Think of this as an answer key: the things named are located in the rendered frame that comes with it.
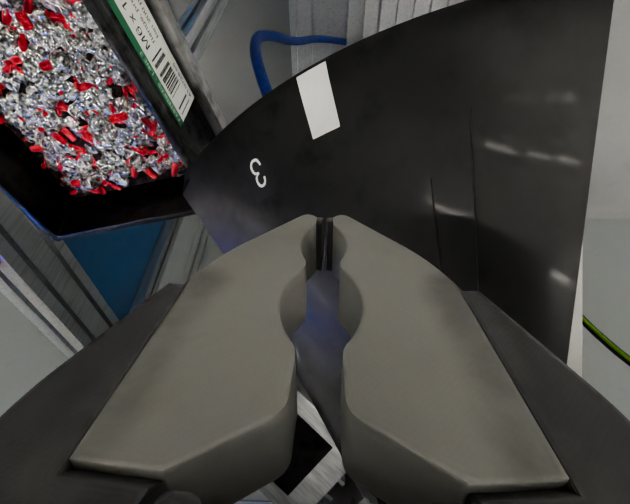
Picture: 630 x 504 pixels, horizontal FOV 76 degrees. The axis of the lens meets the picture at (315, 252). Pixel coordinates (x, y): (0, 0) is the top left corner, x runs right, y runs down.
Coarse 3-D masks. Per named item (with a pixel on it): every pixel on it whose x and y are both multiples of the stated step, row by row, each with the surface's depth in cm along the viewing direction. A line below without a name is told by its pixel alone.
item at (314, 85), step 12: (312, 72) 19; (324, 72) 19; (300, 84) 20; (312, 84) 19; (324, 84) 19; (312, 96) 20; (324, 96) 19; (312, 108) 20; (324, 108) 19; (312, 120) 20; (324, 120) 19; (336, 120) 19; (312, 132) 20; (324, 132) 19
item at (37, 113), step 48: (48, 0) 25; (0, 48) 27; (48, 48) 28; (96, 48) 27; (0, 96) 30; (48, 96) 30; (96, 96) 30; (48, 144) 33; (96, 144) 33; (144, 144) 33; (96, 192) 37
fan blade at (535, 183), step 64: (512, 0) 15; (576, 0) 14; (384, 64) 18; (448, 64) 16; (512, 64) 15; (576, 64) 14; (256, 128) 22; (384, 128) 18; (448, 128) 16; (512, 128) 15; (576, 128) 14; (192, 192) 26; (320, 192) 20; (384, 192) 18; (448, 192) 16; (512, 192) 15; (576, 192) 14; (448, 256) 17; (512, 256) 15; (576, 256) 14; (320, 320) 22; (320, 384) 23
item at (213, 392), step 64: (256, 256) 9; (320, 256) 11; (192, 320) 7; (256, 320) 7; (128, 384) 6; (192, 384) 6; (256, 384) 6; (128, 448) 5; (192, 448) 5; (256, 448) 6
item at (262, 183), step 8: (256, 152) 22; (264, 152) 22; (240, 160) 23; (248, 160) 22; (256, 160) 22; (264, 160) 22; (248, 168) 22; (256, 168) 22; (264, 168) 22; (248, 176) 23; (256, 176) 22; (264, 176) 22; (272, 176) 22; (248, 184) 23; (256, 184) 22; (264, 184) 22; (272, 184) 22; (256, 192) 22; (264, 192) 22; (272, 192) 22; (256, 200) 23
